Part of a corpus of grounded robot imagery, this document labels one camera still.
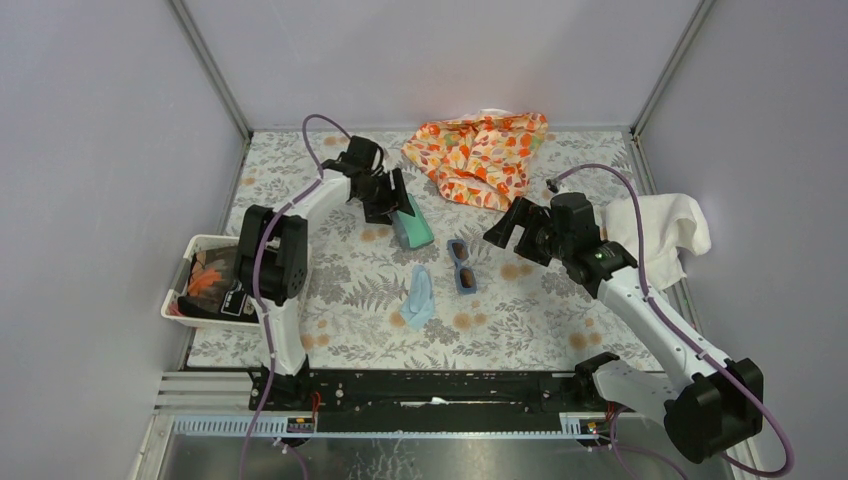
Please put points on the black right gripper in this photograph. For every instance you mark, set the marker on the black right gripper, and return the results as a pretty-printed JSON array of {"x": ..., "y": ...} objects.
[{"x": 524, "y": 214}]

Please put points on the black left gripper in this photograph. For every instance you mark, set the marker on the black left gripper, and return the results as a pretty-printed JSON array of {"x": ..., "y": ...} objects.
[{"x": 377, "y": 214}]

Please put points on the dark blue glasses case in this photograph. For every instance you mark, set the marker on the dark blue glasses case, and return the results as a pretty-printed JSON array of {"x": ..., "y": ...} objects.
[{"x": 412, "y": 231}]

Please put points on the blue frame sunglasses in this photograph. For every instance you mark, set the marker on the blue frame sunglasses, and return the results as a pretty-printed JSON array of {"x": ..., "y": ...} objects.
[{"x": 465, "y": 278}]

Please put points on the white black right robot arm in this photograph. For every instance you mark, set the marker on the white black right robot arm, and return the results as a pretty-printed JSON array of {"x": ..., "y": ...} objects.
[{"x": 707, "y": 401}]

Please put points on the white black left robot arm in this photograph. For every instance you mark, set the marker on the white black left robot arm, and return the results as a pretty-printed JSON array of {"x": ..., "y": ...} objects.
[{"x": 272, "y": 256}]

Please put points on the orange floral fabric bag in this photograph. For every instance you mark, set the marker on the orange floral fabric bag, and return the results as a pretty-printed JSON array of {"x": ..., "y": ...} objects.
[{"x": 481, "y": 160}]

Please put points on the light blue cleaning cloth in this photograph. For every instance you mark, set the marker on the light blue cleaning cloth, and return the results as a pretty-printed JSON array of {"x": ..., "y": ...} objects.
[{"x": 419, "y": 307}]

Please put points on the white towel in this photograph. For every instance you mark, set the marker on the white towel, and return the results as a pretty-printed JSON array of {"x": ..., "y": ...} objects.
[{"x": 671, "y": 222}]

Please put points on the white perforated plastic basket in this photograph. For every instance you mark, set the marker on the white perforated plastic basket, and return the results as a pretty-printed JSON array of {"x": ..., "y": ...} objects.
[{"x": 178, "y": 286}]

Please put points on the black pouch in basket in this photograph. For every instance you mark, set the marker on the black pouch in basket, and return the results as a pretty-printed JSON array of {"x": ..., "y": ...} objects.
[{"x": 213, "y": 291}]

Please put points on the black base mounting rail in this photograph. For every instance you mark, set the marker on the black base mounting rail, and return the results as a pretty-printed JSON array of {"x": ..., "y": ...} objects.
[{"x": 431, "y": 401}]

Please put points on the aluminium frame profile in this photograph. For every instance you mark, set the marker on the aluminium frame profile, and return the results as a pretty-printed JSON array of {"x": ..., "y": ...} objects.
[{"x": 216, "y": 402}]

